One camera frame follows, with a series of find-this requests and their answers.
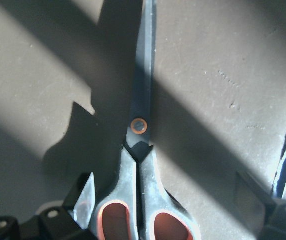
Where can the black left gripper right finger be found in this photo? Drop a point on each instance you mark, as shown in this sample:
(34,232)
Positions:
(256,207)

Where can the grey orange handled scissors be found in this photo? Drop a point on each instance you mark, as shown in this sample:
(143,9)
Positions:
(139,207)

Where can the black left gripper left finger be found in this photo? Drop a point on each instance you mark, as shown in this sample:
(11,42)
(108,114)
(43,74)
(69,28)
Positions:
(81,200)

